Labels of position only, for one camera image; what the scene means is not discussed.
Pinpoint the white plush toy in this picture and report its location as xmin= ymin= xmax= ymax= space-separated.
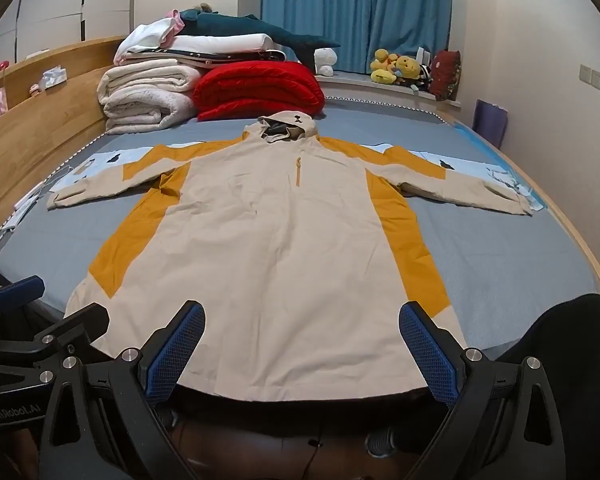
xmin=313 ymin=46 xmax=338 ymax=76

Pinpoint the white wardrobe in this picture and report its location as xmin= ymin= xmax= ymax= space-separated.
xmin=0 ymin=0 xmax=133 ymax=68

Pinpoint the speckled white folded blanket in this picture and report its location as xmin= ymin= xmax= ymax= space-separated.
xmin=102 ymin=85 xmax=197 ymax=135

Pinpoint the wooden bed frame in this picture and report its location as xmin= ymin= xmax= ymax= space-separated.
xmin=450 ymin=120 xmax=600 ymax=306

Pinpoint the yellow bear plush toy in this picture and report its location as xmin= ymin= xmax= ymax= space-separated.
xmin=392 ymin=55 xmax=433 ymax=92

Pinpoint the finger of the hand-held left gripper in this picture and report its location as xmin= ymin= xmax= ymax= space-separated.
xmin=0 ymin=276 xmax=46 ymax=328
xmin=0 ymin=302 xmax=113 ymax=367

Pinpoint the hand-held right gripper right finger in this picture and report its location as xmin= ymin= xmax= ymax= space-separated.
xmin=399 ymin=301 xmax=568 ymax=480

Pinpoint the white window sill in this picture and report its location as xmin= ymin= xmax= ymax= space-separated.
xmin=315 ymin=72 xmax=463 ymax=111

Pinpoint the beige and mustard hooded jacket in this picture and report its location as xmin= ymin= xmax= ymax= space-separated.
xmin=46 ymin=111 xmax=533 ymax=403

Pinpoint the white folded bedding dark trim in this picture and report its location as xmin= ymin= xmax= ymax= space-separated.
xmin=157 ymin=33 xmax=287 ymax=68

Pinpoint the purple box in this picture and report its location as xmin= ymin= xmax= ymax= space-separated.
xmin=472 ymin=99 xmax=508 ymax=150

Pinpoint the blue curtain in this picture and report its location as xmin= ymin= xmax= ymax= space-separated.
xmin=261 ymin=0 xmax=453 ymax=75

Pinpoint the wooden bed headboard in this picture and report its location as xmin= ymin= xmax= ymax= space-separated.
xmin=0 ymin=35 xmax=131 ymax=256

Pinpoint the dark teal shark plush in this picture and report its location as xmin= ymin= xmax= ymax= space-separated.
xmin=177 ymin=2 xmax=342 ymax=72

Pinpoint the white and pink folded cloth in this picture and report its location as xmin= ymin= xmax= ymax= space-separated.
xmin=114 ymin=9 xmax=186 ymax=66

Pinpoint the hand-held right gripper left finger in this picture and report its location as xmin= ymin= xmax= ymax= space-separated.
xmin=39 ymin=300 xmax=207 ymax=480

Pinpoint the yellow duck plush toy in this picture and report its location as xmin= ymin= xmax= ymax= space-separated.
xmin=370 ymin=48 xmax=398 ymax=85

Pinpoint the tissue pack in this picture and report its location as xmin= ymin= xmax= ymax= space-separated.
xmin=39 ymin=66 xmax=70 ymax=92

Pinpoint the red folded quilt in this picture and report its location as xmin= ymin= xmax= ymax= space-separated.
xmin=193 ymin=60 xmax=326 ymax=122

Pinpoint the cream folded blanket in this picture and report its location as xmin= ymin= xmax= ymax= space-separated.
xmin=96 ymin=58 xmax=202 ymax=106

